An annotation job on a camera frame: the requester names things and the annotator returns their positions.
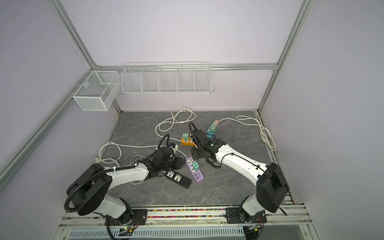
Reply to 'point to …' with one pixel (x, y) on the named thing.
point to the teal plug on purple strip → (195, 165)
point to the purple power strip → (197, 174)
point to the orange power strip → (187, 142)
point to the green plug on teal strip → (212, 128)
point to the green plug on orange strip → (185, 136)
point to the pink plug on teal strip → (216, 122)
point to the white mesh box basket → (99, 91)
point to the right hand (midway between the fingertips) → (197, 152)
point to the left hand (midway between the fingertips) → (185, 163)
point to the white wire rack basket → (166, 78)
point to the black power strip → (179, 179)
